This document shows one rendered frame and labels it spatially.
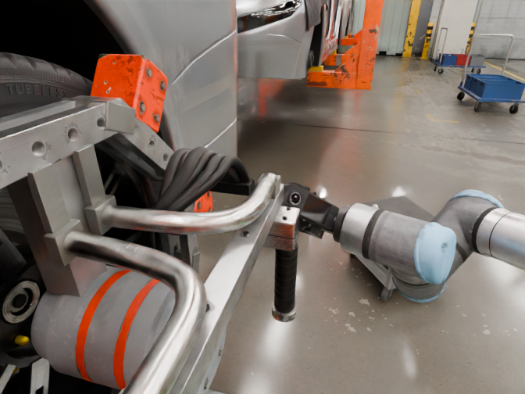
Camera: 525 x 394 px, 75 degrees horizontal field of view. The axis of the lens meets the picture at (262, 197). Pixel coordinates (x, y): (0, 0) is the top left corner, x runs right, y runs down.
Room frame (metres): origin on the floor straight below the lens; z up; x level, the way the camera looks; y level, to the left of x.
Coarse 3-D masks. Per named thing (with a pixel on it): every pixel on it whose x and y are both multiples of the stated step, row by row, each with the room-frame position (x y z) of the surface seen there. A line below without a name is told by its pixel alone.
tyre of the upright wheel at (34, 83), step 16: (0, 64) 0.38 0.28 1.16; (16, 64) 0.40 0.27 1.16; (32, 64) 0.43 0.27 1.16; (48, 64) 0.45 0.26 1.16; (0, 80) 0.38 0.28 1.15; (16, 80) 0.40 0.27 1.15; (32, 80) 0.41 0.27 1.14; (48, 80) 0.44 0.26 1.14; (64, 80) 0.46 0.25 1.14; (80, 80) 0.49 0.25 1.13; (0, 96) 0.37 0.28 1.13; (16, 96) 0.39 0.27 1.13; (32, 96) 0.41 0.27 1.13; (48, 96) 0.43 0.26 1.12; (64, 96) 0.45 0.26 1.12; (0, 112) 0.37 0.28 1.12; (16, 112) 0.38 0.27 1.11; (144, 176) 0.58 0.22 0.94; (160, 240) 0.60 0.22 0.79
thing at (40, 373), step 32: (128, 192) 0.57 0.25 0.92; (0, 256) 0.33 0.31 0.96; (32, 256) 0.36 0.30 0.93; (0, 288) 0.32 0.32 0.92; (0, 320) 0.33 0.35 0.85; (0, 352) 0.29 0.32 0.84; (32, 352) 0.33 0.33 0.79; (0, 384) 0.27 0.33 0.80; (32, 384) 0.30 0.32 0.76; (64, 384) 0.39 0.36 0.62; (96, 384) 0.39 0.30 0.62
